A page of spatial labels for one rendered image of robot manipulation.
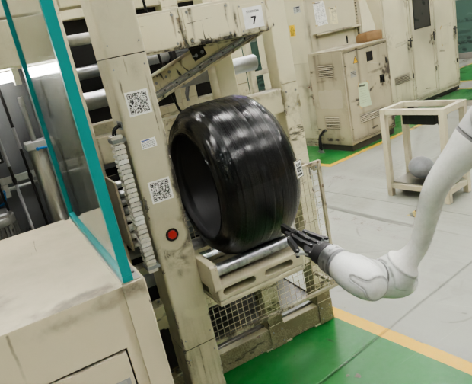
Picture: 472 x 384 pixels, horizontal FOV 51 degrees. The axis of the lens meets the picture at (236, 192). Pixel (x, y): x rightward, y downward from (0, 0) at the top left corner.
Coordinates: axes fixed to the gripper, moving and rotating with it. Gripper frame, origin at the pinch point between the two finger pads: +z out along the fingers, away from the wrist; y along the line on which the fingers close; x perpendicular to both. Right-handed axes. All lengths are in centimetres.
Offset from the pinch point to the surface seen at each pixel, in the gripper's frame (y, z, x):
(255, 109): -3.7, 18.9, -37.5
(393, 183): -228, 174, 114
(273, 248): -0.1, 11.1, 11.6
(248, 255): 10.1, 11.7, 10.7
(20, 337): 82, -44, -31
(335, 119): -310, 352, 110
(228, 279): 19.9, 10.3, 15.5
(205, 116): 13.0, 22.9, -38.5
